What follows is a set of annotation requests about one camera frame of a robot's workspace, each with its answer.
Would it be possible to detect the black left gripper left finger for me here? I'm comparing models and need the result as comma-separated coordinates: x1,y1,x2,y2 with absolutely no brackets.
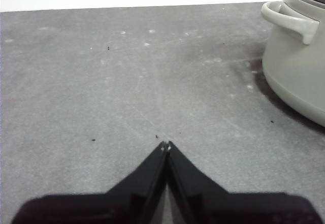
11,141,170,224

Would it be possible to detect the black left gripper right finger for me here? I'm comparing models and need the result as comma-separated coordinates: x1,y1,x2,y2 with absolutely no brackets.
166,140,318,224

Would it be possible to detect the sage green electric pot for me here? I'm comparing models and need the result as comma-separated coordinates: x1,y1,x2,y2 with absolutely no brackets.
261,0,325,129

